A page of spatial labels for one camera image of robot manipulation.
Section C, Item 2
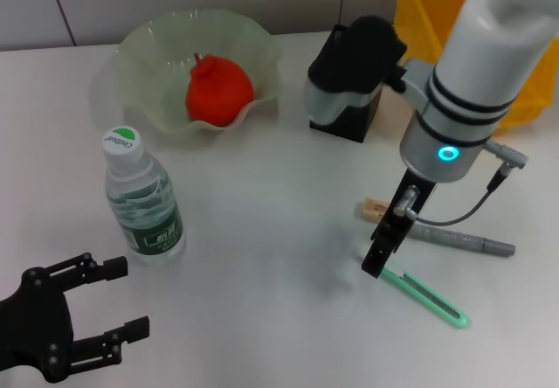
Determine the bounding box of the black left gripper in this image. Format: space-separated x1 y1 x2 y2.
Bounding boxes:
0 252 150 384

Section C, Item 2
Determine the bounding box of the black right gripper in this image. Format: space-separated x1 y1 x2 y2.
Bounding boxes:
361 170 438 280

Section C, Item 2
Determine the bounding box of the mint green pen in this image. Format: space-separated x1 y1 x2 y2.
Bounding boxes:
357 252 472 331

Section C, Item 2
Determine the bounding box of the grey marker pen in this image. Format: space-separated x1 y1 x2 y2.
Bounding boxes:
408 224 516 259

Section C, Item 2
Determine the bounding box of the clear green-label water bottle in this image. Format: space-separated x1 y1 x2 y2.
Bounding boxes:
101 124 187 265

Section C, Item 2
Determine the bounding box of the orange toy fruit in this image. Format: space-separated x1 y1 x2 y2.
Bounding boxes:
185 52 255 128

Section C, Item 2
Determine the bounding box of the beige eraser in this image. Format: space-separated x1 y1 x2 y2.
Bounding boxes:
360 197 390 222

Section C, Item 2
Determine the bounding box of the black mesh pen holder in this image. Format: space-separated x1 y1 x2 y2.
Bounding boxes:
308 24 394 144

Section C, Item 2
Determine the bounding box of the pale green wavy fruit plate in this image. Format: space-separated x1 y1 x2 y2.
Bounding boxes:
114 9 281 135

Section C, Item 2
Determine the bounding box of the yellow plastic bin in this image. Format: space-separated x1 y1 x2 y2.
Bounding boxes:
395 0 559 138

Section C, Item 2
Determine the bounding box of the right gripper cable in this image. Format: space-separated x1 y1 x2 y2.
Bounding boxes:
392 141 530 227

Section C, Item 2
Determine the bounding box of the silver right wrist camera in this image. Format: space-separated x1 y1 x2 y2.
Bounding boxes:
305 14 433 126

